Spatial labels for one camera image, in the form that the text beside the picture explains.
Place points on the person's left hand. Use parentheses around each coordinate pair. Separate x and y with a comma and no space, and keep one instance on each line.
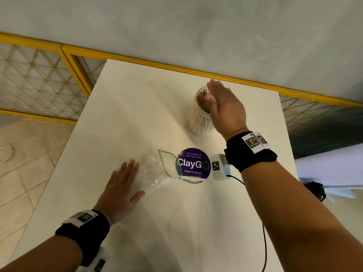
(119,198)

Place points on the person's right hand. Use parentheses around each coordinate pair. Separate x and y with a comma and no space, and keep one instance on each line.
(229,113)

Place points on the bundle of wooden sticks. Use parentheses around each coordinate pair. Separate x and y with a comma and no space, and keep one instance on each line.
(202,101)

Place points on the clear plastic cup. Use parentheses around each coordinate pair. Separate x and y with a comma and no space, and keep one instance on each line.
(198,124)

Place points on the clear zip bag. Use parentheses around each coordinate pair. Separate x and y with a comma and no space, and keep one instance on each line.
(156,172)

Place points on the person's right forearm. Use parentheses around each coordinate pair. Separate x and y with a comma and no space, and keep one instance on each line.
(297,223)

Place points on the person's left forearm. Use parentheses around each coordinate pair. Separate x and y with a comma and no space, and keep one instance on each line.
(42,254)

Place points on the purple round sticker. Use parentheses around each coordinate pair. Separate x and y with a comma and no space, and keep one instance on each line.
(195,164)

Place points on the black stand foot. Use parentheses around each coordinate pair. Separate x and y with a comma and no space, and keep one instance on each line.
(316,191)

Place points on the light blue stand bar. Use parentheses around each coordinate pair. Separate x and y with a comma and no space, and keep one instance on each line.
(340,192)

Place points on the yellow metal mesh fence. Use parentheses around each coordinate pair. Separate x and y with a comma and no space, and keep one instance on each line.
(37,82)

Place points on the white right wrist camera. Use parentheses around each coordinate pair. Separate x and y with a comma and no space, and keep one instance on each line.
(219,167)

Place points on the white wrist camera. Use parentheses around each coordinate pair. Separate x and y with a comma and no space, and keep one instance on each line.
(219,167)
(97,262)

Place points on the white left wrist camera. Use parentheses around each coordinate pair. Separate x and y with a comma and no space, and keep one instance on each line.
(97,262)

